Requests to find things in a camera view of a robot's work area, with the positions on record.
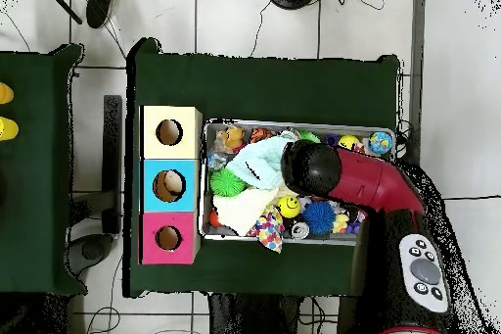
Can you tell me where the mint green cloth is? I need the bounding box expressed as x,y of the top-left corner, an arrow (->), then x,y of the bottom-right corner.
226,136 -> 293,191

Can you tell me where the cream yellow cloth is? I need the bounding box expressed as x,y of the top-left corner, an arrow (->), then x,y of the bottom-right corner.
212,183 -> 285,237

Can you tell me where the clear shallow mesh bin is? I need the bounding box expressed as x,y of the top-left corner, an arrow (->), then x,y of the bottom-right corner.
201,119 -> 396,248

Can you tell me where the wooden box with three holes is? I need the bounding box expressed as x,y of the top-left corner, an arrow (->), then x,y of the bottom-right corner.
139,105 -> 204,266

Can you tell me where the large green spiky ball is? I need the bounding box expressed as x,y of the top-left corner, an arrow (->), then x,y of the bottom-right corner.
209,167 -> 247,198

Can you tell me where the yellow smiley ball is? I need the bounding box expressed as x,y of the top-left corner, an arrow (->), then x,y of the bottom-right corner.
277,195 -> 302,219

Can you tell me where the polka dot colourful cloth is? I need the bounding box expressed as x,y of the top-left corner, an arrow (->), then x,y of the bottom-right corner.
249,210 -> 287,255

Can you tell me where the blue spiky ball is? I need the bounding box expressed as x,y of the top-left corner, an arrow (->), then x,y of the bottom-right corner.
302,201 -> 338,237

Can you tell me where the plain yellow ball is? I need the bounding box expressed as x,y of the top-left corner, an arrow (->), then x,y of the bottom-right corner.
338,134 -> 363,152

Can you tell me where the blue globe ball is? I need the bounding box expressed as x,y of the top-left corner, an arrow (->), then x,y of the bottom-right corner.
368,131 -> 393,156

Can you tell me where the side table with green cloth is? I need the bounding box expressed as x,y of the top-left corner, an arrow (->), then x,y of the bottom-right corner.
0,43 -> 86,296

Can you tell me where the person's foot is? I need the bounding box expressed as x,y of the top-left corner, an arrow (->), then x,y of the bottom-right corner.
85,0 -> 123,29

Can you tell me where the yellow round object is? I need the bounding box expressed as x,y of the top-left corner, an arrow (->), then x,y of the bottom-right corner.
0,117 -> 21,142
0,82 -> 16,106

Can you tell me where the black rod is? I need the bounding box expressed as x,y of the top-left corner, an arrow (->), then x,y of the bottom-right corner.
40,0 -> 83,25

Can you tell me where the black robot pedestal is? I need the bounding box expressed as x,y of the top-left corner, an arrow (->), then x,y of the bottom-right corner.
206,294 -> 340,334

